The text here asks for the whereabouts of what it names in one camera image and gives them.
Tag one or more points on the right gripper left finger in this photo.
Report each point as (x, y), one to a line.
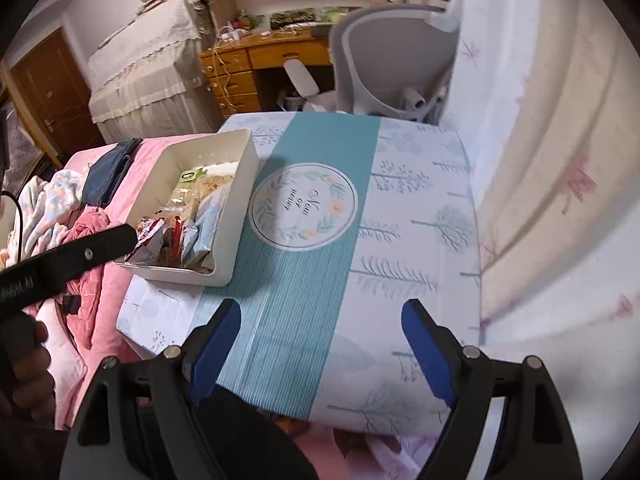
(179, 383)

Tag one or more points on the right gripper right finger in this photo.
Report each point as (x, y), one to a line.
(461, 376)

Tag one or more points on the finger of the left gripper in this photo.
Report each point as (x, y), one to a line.
(70, 260)

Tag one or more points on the red white date snack bag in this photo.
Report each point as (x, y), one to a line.
(150, 233)

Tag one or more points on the dark red snowflake packet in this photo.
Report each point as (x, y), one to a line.
(174, 241)

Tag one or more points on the clear bag orange crackers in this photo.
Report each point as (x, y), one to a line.
(184, 205)

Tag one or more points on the white blue wafer pack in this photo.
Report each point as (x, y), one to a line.
(198, 235)

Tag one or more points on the green pastry packet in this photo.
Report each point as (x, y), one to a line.
(189, 179)

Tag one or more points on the rice cracker pack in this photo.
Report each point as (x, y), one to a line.
(209, 183)

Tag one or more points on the person's left hand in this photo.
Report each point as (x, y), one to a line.
(34, 388)

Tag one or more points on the pink bed blanket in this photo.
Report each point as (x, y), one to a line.
(79, 342)

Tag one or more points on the floral white pajama cloth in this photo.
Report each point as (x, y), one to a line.
(47, 209)

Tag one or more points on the navy folded garment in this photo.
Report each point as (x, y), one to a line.
(107, 173)

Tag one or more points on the brown wooden door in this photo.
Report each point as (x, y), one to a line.
(58, 95)

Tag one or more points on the teal tree pattern tablecloth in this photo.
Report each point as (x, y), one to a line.
(351, 216)

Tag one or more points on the lace covered piano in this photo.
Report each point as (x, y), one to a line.
(147, 80)

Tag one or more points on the wooden desk with drawers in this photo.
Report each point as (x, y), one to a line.
(247, 75)

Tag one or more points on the black waste bin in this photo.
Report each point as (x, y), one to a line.
(292, 102)

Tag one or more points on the floral white curtain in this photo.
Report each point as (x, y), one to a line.
(545, 97)

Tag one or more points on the grey white office chair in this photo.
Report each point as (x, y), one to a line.
(391, 60)

